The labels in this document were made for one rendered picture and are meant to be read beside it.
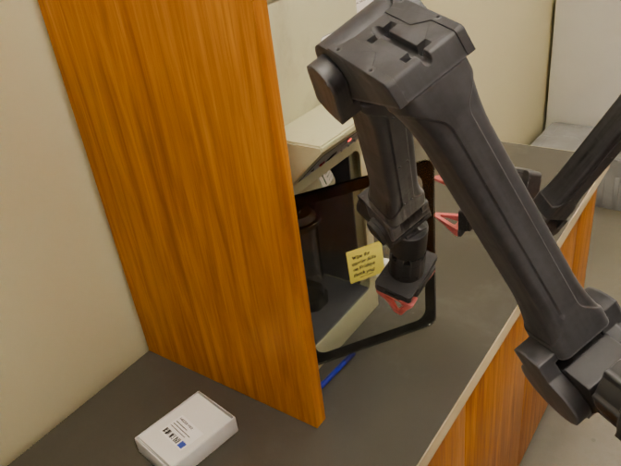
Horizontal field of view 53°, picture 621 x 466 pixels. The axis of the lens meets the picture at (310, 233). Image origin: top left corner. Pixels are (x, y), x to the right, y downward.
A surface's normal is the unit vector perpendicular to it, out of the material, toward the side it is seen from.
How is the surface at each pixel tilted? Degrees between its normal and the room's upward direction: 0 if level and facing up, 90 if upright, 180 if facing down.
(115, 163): 90
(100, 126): 90
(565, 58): 90
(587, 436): 0
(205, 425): 0
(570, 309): 78
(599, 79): 90
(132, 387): 0
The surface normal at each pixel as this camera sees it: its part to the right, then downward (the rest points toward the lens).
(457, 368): -0.11, -0.85
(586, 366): -0.47, -0.65
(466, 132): 0.30, 0.27
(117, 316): 0.82, 0.21
